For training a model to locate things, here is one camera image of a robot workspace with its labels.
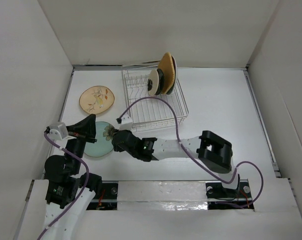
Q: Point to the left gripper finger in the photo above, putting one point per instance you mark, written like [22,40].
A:
[91,129]
[78,128]

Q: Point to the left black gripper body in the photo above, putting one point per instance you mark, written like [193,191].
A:
[77,144]

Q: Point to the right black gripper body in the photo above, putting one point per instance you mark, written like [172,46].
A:
[118,148]

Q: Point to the light green flower plate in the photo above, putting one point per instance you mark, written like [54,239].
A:
[103,145]

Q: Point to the beige bird pattern plate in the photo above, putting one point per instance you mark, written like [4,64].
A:
[96,99]

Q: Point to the cream plate black spot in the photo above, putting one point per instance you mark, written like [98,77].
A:
[153,83]

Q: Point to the black round plate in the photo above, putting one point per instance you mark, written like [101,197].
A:
[160,82]

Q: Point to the woven bamboo square tray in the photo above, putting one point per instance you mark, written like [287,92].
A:
[166,65]

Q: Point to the red teal flower plate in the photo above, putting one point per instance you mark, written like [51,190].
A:
[175,76]

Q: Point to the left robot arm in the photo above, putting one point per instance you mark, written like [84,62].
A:
[71,186]

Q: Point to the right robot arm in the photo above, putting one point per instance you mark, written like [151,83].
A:
[209,151]

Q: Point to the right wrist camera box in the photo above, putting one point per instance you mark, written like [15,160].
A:
[125,122]

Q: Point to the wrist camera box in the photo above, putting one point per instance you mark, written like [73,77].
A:
[125,122]
[57,131]

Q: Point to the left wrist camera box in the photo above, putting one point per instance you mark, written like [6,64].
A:
[57,131]

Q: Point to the metal wire dish rack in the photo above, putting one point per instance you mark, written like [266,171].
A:
[150,114]

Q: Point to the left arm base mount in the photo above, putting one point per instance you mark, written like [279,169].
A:
[107,199]

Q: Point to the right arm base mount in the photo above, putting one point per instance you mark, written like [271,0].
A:
[220,198]

